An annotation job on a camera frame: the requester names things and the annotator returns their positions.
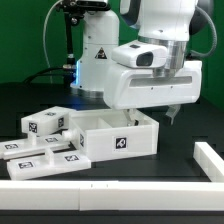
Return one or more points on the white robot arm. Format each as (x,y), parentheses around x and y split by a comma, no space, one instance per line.
(169,23)

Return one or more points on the white front obstacle rail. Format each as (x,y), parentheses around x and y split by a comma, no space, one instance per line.
(111,195)

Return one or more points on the white block with tags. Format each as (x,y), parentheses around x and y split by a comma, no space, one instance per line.
(47,121)

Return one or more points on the white cabinet body box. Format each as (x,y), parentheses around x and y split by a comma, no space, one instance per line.
(104,134)

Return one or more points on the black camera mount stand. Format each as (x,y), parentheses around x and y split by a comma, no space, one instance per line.
(74,11)

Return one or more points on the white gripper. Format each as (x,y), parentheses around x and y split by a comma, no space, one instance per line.
(132,81)

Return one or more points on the white door panel with knob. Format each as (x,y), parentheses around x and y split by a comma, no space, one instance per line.
(48,164)

